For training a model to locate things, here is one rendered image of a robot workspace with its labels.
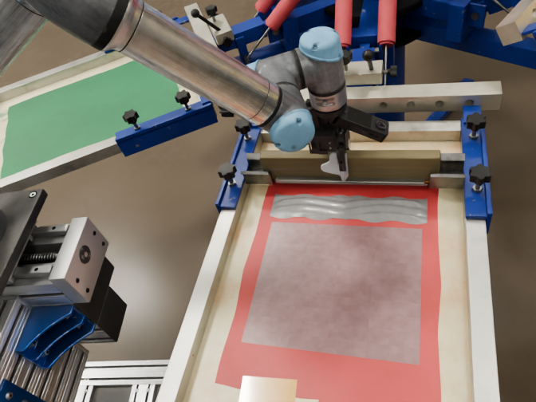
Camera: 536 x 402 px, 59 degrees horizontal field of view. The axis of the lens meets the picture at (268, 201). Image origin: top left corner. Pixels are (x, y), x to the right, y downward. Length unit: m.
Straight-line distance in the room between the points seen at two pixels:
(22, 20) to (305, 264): 0.69
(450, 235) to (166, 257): 1.64
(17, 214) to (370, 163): 0.72
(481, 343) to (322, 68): 0.56
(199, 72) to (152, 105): 0.92
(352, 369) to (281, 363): 0.13
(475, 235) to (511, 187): 1.43
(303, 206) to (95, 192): 1.99
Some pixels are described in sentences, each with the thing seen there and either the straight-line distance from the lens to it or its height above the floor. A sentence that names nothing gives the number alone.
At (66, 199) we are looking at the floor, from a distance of 3.03.
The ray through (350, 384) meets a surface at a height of 0.96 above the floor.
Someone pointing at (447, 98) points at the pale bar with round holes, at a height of 1.03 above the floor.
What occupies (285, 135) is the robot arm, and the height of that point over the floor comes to 1.32.
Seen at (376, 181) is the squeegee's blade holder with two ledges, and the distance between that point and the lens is 1.11.
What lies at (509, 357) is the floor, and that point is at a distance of 2.01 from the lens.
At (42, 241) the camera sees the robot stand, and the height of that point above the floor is 1.20.
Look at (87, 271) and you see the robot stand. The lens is 0.94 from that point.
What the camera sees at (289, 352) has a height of 0.96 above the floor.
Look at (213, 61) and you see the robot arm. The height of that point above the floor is 1.46.
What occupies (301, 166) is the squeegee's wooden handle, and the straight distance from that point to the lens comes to 1.11.
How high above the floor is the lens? 1.83
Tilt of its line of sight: 48 degrees down
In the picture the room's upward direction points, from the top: 19 degrees counter-clockwise
